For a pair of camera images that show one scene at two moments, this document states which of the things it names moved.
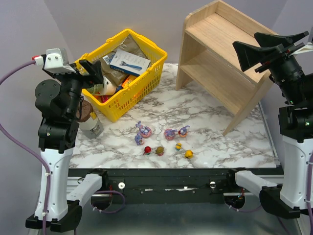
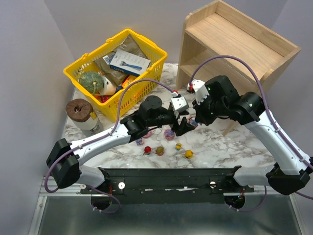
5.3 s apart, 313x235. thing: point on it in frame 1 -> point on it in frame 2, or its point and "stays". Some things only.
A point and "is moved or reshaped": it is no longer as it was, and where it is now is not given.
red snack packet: [104, 98] stays
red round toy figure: [147, 150] stays
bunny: [182, 132] is moved or reshaped
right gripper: [279, 57] -> [200, 117]
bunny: [169, 133] stays
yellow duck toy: [189, 153] stays
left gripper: [79, 75] -> [176, 121]
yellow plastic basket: [149, 84] stays
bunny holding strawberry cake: [139, 140] stays
